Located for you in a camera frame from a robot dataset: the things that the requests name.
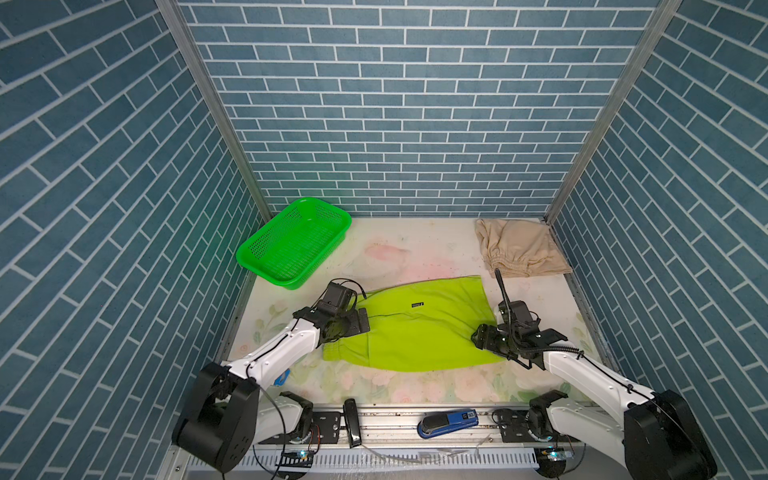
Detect right black corrugated cable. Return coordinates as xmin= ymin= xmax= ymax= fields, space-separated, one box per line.
xmin=494 ymin=268 xmax=580 ymax=355

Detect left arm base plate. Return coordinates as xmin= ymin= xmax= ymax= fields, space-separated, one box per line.
xmin=287 ymin=411 xmax=342 ymax=445

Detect beige drawstring shorts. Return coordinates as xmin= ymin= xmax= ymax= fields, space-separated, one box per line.
xmin=475 ymin=219 xmax=572 ymax=278

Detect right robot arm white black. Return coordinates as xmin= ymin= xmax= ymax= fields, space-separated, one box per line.
xmin=471 ymin=299 xmax=718 ymax=479

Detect black remote-like device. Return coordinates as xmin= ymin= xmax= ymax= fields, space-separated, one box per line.
xmin=343 ymin=398 xmax=363 ymax=448

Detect green plastic basket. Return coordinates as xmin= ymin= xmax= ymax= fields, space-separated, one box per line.
xmin=236 ymin=198 xmax=352 ymax=290

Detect aluminium front rail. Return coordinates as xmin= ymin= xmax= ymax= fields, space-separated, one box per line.
xmin=167 ymin=404 xmax=673 ymax=457

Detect lime green shorts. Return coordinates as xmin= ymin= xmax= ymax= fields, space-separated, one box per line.
xmin=322 ymin=276 xmax=502 ymax=373

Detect left circuit board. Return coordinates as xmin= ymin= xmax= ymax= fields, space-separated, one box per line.
xmin=276 ymin=450 xmax=315 ymax=469

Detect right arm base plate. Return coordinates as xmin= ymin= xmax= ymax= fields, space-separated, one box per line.
xmin=491 ymin=408 xmax=580 ymax=444

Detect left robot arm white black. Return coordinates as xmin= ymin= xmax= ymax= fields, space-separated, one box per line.
xmin=171 ymin=278 xmax=370 ymax=474

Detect right circuit board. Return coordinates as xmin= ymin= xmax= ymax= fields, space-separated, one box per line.
xmin=534 ymin=448 xmax=568 ymax=479

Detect white blue paper card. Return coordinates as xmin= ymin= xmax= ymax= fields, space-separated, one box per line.
xmin=273 ymin=369 xmax=291 ymax=386

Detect circuit board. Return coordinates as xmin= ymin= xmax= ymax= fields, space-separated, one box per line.
xmin=534 ymin=448 xmax=568 ymax=479
xmin=276 ymin=450 xmax=315 ymax=469

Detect blue black stapler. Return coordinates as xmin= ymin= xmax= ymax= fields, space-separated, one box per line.
xmin=417 ymin=409 xmax=479 ymax=439

